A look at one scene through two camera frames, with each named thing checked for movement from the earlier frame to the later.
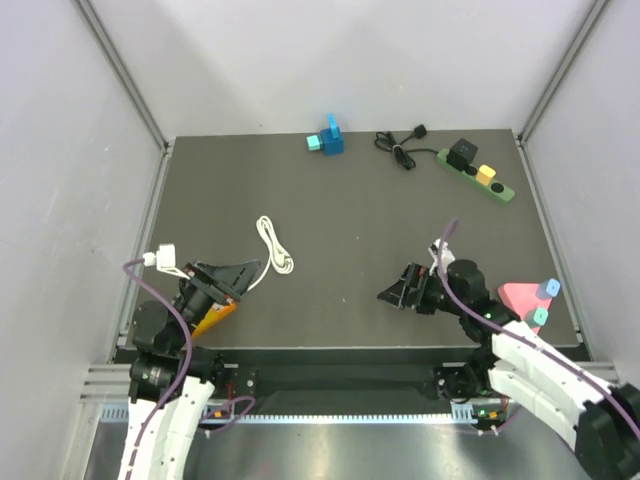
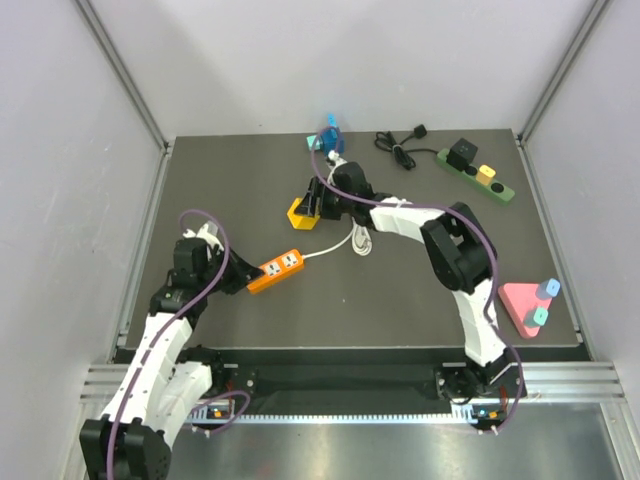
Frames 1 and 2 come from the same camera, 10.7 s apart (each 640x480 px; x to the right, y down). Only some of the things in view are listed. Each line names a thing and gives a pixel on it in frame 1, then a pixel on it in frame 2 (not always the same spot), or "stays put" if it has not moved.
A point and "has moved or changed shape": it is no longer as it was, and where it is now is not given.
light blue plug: [548, 289] stays put
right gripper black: [399, 295] → [309, 205]
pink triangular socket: [524, 300] stays put
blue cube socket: [332, 146] stays put
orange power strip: [212, 316] has moved or changed shape
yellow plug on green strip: [485, 175] stays put
